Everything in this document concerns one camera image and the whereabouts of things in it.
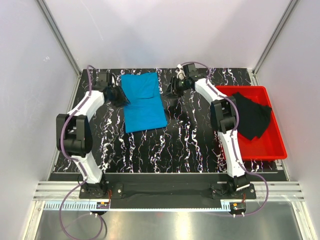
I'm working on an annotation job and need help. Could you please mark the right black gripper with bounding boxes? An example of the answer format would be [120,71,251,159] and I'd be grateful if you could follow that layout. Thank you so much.
[162,76,188,100]

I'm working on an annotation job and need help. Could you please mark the blue t-shirt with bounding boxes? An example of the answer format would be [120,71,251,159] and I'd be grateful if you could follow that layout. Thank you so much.
[121,72,168,133]

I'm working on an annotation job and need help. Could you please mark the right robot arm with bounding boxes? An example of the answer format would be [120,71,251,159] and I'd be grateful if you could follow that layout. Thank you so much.
[164,61,250,199]

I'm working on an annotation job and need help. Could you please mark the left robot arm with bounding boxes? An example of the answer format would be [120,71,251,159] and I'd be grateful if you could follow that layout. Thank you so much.
[56,72,129,199]

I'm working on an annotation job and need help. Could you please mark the black t-shirt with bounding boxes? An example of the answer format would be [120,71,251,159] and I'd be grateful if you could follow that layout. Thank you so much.
[232,92,272,141]

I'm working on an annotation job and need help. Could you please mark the red plastic bin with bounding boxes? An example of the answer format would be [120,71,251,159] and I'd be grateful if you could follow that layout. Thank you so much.
[217,85,288,161]

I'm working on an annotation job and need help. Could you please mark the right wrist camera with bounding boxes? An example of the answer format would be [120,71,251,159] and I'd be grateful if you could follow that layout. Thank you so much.
[175,64,186,80]

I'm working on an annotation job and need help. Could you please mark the right aluminium frame post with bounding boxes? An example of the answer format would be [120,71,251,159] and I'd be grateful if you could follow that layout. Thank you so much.
[252,0,300,76]

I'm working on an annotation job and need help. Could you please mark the aluminium frame post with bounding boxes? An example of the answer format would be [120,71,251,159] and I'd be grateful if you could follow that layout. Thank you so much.
[35,0,82,77]
[252,0,300,76]

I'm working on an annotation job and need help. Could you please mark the left aluminium frame post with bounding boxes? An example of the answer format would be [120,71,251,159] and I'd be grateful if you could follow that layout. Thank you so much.
[35,0,82,77]

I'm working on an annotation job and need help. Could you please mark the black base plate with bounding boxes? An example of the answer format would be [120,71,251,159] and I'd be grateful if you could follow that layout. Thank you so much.
[49,172,287,210]

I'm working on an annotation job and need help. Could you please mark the aluminium rail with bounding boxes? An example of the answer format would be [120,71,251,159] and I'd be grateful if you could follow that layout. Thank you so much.
[33,180,304,212]

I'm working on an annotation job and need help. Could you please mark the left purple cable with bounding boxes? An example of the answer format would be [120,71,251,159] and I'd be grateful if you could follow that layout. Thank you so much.
[58,64,108,238]

